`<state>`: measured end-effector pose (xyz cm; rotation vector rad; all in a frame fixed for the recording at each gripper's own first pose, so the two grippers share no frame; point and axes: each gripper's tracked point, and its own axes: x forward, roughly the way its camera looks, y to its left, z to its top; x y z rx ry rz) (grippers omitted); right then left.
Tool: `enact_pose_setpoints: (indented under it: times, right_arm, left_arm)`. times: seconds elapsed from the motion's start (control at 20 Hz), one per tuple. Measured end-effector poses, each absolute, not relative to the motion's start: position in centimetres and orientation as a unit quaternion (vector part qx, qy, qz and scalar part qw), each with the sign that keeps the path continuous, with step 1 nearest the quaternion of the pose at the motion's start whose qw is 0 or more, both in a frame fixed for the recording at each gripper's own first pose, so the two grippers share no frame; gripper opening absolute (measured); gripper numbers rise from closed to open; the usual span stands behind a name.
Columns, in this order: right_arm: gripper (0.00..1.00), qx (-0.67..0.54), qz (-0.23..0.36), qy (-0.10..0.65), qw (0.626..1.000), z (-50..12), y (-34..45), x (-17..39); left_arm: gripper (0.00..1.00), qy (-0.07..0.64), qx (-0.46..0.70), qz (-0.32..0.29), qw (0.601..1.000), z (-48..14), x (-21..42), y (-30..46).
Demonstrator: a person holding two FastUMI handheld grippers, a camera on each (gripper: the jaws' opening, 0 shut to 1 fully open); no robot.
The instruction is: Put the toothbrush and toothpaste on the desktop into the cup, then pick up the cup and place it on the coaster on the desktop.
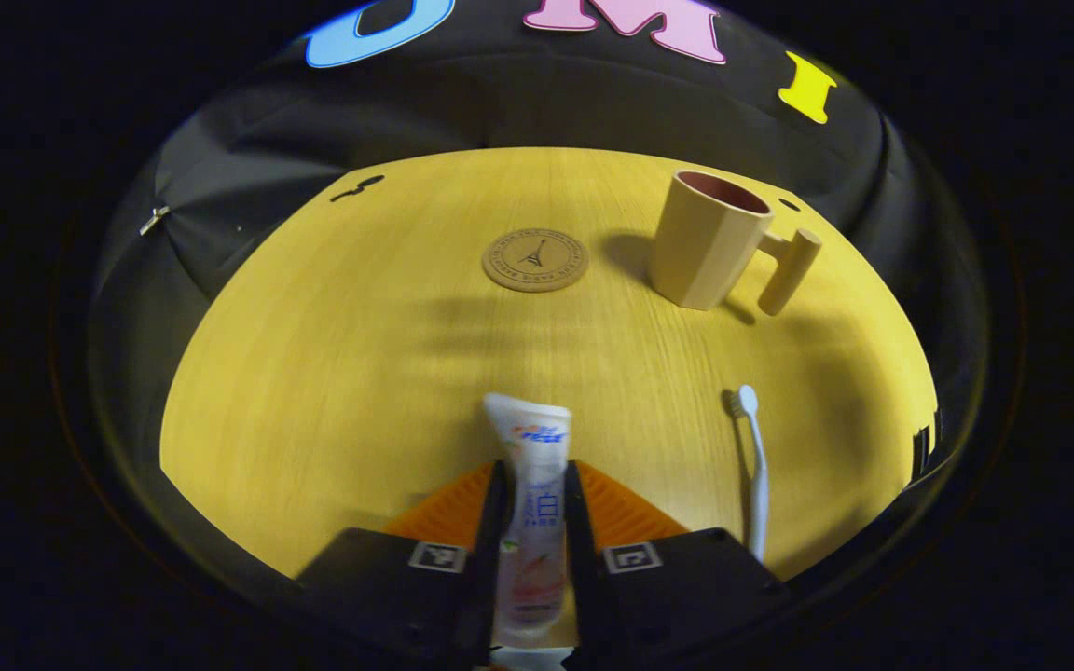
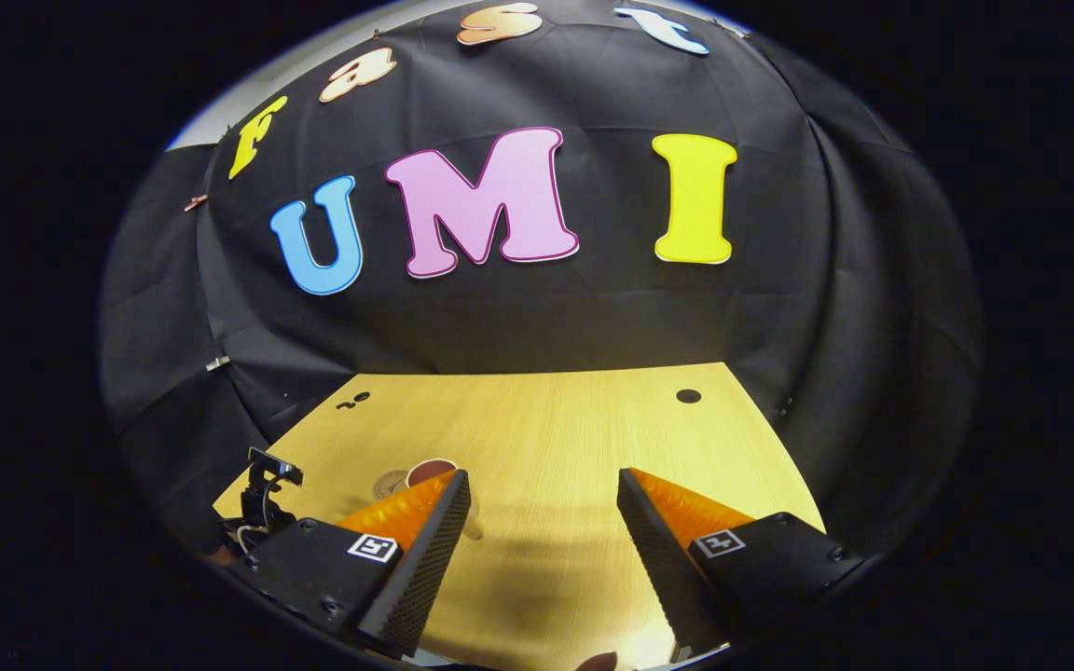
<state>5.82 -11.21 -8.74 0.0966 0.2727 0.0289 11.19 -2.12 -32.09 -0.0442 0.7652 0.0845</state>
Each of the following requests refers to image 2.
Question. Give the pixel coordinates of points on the round wooden coaster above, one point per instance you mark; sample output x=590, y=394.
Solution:
x=388, y=485

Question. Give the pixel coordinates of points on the wooden desktop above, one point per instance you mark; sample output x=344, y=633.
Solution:
x=556, y=438

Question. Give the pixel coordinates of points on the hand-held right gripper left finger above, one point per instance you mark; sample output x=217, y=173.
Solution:
x=425, y=568

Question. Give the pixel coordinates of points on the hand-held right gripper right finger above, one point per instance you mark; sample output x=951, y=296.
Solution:
x=654, y=559

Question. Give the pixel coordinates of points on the copper cloth clip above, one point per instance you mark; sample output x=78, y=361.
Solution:
x=194, y=202

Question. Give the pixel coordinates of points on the black backdrop cloth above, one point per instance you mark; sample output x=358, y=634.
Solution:
x=593, y=317

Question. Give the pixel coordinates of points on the beige cup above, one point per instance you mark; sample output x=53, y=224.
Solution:
x=430, y=471

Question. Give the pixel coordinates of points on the silver cloth clip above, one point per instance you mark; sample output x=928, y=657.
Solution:
x=217, y=362

